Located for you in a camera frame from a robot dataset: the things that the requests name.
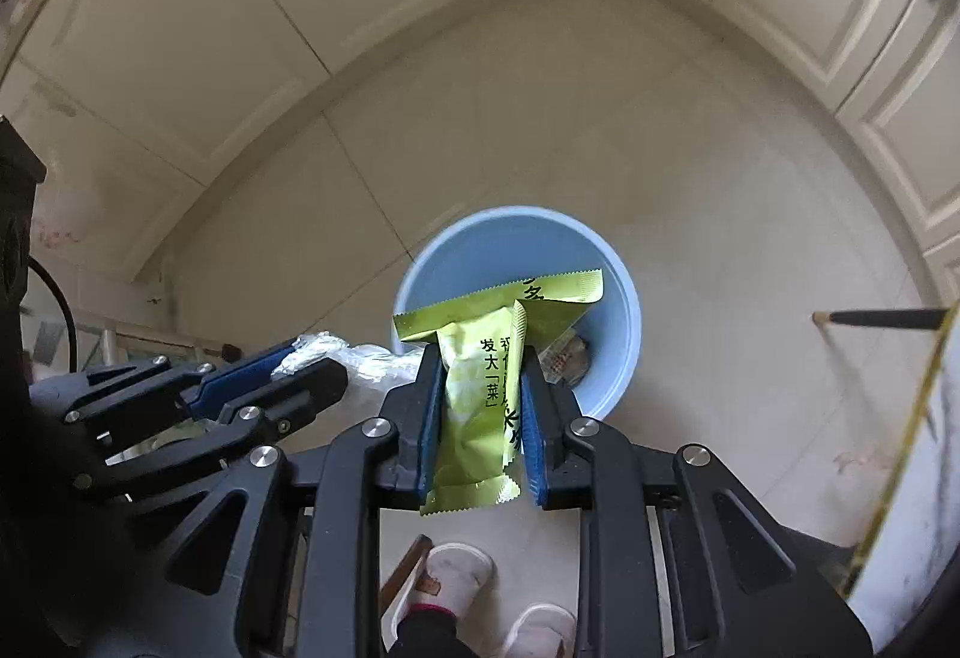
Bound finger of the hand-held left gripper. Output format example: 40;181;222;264
30;338;302;428
75;360;350;500

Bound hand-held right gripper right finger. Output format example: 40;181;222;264
520;347;875;658

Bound narrow lime green snack packet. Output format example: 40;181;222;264
418;299;530;516

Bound clear plastic bag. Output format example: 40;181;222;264
271;330;425;419

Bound white slipper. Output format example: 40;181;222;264
502;602;578;658
379;542;496;651

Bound blue plastic bucket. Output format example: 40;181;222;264
391;204;644;420

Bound round marble table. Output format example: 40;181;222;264
814;307;960;651

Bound white wire floor rack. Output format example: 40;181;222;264
71;317;241;366

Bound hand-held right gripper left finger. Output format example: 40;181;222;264
79;343;447;658

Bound cream base cabinet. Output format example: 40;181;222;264
0;0;960;299

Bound person's dark trouser leg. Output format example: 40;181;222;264
390;602;458;658

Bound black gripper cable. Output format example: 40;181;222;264
28;255;77;375

